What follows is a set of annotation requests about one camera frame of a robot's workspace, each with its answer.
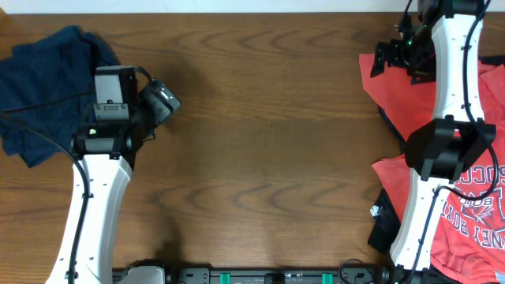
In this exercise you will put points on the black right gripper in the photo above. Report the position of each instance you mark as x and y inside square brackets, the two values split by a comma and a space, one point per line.
[425, 74]

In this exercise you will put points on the navy blue shorts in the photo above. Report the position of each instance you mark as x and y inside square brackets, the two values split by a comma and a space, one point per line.
[49, 84]

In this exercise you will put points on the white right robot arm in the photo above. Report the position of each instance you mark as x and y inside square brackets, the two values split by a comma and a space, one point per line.
[443, 47]

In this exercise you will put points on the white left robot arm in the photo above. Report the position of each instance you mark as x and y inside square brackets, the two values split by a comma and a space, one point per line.
[106, 150]

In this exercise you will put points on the black garment under pile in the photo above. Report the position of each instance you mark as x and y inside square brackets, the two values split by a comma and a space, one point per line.
[386, 226]

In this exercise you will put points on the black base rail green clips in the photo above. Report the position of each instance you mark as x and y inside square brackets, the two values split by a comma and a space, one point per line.
[352, 274]

